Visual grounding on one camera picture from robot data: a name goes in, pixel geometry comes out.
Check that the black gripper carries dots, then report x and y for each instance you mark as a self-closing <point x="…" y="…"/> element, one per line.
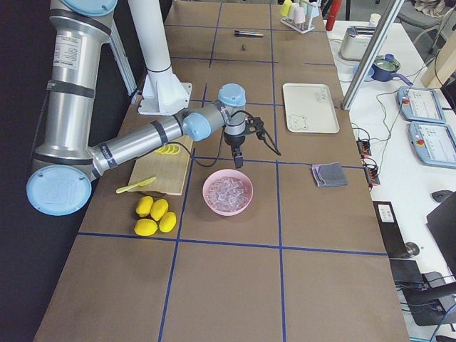
<point x="234" y="142"/>

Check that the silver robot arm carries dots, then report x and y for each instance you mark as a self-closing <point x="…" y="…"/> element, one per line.
<point x="65" y="164"/>

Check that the pink bowl of ice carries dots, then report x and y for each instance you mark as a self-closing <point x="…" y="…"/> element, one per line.
<point x="227" y="192"/>

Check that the white cup rack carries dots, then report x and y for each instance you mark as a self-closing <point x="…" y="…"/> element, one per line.
<point x="312" y="10"/>

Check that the yellow cup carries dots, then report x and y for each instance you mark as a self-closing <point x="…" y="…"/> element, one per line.
<point x="285" y="8"/>

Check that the pink cup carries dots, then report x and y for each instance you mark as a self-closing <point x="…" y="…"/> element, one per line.
<point x="299" y="15"/>

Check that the lemon slices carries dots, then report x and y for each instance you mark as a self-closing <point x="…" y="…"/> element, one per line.
<point x="171" y="149"/>

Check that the wooden cutting board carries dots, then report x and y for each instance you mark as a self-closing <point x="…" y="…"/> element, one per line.
<point x="170" y="171"/>

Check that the cream bear tray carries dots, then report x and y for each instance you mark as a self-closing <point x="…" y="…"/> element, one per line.
<point x="309" y="108"/>

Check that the yellow plastic knife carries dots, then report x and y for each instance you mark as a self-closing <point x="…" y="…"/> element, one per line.
<point x="135" y="185"/>

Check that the grey folded cloth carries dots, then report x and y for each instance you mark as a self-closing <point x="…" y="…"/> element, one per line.
<point x="329" y="175"/>

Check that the steel muddler black tip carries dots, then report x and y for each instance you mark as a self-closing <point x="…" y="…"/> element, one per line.
<point x="250" y="34"/>

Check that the black orange usb hub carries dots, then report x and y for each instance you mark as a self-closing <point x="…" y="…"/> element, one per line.
<point x="371" y="173"/>
<point x="364" y="147"/>

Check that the silver toaster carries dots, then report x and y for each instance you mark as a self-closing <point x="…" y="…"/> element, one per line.
<point x="355" y="42"/>

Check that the blue saucepan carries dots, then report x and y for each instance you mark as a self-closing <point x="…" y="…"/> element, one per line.
<point x="386" y="68"/>

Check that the red bottle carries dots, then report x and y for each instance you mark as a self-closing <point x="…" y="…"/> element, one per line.
<point x="333" y="11"/>

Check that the teach pendant tablet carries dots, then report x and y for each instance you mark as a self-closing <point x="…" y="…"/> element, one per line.
<point x="420" y="104"/>
<point x="434" y="143"/>

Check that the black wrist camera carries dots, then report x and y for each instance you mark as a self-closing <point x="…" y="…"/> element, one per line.
<point x="256" y="126"/>

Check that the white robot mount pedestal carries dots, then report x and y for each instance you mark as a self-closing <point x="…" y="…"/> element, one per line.
<point x="163" y="93"/>

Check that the aluminium frame post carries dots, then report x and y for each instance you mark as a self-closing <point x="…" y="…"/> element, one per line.
<point x="381" y="31"/>

